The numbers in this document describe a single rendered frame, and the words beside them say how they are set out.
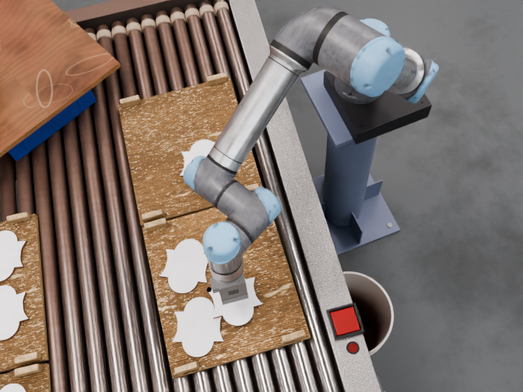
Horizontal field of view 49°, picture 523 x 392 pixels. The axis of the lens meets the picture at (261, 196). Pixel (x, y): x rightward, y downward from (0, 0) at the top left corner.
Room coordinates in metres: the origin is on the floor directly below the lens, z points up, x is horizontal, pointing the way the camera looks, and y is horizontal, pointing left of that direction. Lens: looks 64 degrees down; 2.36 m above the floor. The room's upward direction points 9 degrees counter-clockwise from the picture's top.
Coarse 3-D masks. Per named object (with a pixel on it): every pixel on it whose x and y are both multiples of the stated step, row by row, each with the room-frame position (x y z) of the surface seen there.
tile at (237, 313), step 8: (248, 280) 0.45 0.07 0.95; (248, 288) 0.43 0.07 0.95; (216, 296) 0.42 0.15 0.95; (248, 296) 0.40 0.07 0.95; (256, 296) 0.40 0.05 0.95; (216, 304) 0.40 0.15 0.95; (232, 304) 0.39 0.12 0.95; (240, 304) 0.39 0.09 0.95; (248, 304) 0.38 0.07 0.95; (256, 304) 0.38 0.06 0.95; (216, 312) 0.38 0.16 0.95; (224, 312) 0.37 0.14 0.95; (232, 312) 0.37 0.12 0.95; (240, 312) 0.37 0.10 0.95; (248, 312) 0.36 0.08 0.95; (232, 320) 0.35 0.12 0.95; (240, 320) 0.35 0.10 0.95; (248, 320) 0.34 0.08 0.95
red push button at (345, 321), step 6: (336, 312) 0.33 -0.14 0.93; (342, 312) 0.33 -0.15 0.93; (348, 312) 0.33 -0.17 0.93; (354, 312) 0.33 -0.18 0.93; (336, 318) 0.32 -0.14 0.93; (342, 318) 0.32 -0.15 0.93; (348, 318) 0.31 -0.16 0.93; (354, 318) 0.31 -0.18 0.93; (336, 324) 0.30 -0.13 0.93; (342, 324) 0.30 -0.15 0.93; (348, 324) 0.30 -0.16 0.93; (354, 324) 0.30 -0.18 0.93; (336, 330) 0.29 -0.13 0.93; (342, 330) 0.29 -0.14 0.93; (348, 330) 0.29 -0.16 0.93; (354, 330) 0.28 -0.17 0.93
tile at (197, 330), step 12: (192, 300) 0.42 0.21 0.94; (204, 300) 0.41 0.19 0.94; (180, 312) 0.39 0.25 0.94; (192, 312) 0.39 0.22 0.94; (204, 312) 0.38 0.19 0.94; (180, 324) 0.36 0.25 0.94; (192, 324) 0.36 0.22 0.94; (204, 324) 0.35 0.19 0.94; (216, 324) 0.35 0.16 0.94; (180, 336) 0.33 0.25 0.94; (192, 336) 0.33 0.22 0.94; (204, 336) 0.32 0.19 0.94; (216, 336) 0.32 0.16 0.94; (192, 348) 0.30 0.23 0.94; (204, 348) 0.29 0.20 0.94
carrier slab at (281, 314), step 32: (192, 224) 0.63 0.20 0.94; (160, 256) 0.55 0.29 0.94; (256, 256) 0.51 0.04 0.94; (160, 288) 0.47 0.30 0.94; (256, 288) 0.43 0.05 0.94; (288, 288) 0.41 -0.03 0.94; (160, 320) 0.38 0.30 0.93; (224, 320) 0.36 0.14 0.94; (256, 320) 0.34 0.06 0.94; (288, 320) 0.33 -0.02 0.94; (224, 352) 0.28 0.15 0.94; (256, 352) 0.27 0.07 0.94
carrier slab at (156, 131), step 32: (160, 96) 1.07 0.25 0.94; (192, 96) 1.05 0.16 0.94; (224, 96) 1.03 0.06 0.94; (128, 128) 0.97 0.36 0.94; (160, 128) 0.95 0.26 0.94; (192, 128) 0.93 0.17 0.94; (128, 160) 0.86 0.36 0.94; (160, 160) 0.84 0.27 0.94; (160, 192) 0.74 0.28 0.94; (192, 192) 0.73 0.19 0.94
